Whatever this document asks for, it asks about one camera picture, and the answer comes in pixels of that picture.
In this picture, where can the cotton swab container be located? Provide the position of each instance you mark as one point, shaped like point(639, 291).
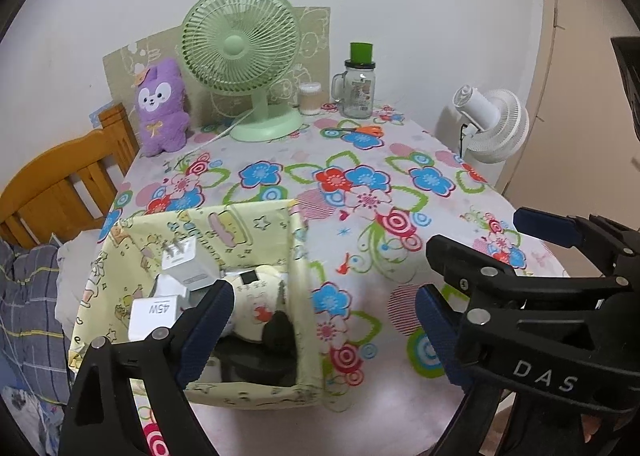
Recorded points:
point(309, 98)

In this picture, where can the yellow fabric storage box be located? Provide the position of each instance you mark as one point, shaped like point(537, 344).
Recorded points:
point(242, 235)

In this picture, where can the white 45W charger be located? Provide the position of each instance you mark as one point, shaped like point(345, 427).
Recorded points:
point(148, 314)

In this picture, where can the black phone stand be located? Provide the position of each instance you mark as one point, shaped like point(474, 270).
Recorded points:
point(271, 361)

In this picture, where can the beige wooden door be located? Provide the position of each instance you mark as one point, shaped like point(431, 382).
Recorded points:
point(582, 155)

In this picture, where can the blue plaid bedding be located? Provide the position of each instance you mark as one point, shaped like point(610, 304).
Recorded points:
point(34, 348)

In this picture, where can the floral tablecloth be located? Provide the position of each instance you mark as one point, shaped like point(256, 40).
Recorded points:
point(373, 192)

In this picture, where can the glass mason jar mug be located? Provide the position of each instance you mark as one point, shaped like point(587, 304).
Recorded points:
point(353, 90)

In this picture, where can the wooden bed headboard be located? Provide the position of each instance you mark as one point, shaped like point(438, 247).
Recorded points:
point(66, 189)

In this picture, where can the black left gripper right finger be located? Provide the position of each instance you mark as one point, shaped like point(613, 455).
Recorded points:
point(441, 325)

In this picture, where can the green desk fan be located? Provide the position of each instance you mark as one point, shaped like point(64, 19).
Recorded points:
point(241, 48)

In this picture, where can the beige cartoon paper backdrop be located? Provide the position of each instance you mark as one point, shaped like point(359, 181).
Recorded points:
point(312, 64)

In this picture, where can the green cup on jar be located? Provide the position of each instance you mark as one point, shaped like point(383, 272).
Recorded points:
point(361, 53)

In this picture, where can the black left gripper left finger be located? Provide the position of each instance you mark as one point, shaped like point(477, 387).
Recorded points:
point(102, 418)

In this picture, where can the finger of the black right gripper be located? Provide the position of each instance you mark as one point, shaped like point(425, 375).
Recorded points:
point(611, 247)
point(476, 274)

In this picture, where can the round cream compact mirror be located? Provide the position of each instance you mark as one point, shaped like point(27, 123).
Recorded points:
point(258, 292)

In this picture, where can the white plug adapter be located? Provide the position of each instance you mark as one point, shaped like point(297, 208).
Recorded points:
point(190, 264)

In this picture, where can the purple plush toy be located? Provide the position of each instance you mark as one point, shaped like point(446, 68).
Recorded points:
point(160, 99)

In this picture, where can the white floor fan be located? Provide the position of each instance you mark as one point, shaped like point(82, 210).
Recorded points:
point(495, 124)

